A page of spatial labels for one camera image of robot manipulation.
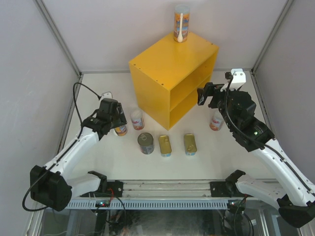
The small red-white can right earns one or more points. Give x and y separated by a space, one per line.
217 121

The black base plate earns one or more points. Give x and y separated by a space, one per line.
224 189
114 187

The round tomato tin can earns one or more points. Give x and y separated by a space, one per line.
146 143

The yellow two-shelf cabinet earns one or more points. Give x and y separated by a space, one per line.
166 76

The tall can with white spoon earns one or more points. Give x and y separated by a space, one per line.
181 23

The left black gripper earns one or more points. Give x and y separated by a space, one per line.
120 119

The aluminium front rail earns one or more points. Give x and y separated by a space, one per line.
166 189

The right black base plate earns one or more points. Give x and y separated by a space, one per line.
224 189

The small red-white can left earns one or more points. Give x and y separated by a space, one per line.
137 120

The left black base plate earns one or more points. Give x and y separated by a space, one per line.
114 187

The flat gold tin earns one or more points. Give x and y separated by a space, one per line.
190 144
165 145

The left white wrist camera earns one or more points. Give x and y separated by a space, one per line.
107 95

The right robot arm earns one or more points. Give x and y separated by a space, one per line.
295 198

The flat gold tin right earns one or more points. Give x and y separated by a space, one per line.
190 144

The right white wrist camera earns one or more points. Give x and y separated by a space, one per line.
236 78

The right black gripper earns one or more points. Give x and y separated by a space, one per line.
210 89

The grey slotted cable duct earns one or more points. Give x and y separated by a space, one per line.
149 204

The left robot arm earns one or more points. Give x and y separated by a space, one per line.
51 184

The flat gold tin left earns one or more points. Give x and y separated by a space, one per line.
165 145

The small red-white can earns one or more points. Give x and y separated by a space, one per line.
217 121
137 120

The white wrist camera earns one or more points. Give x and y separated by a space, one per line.
236 78
107 95

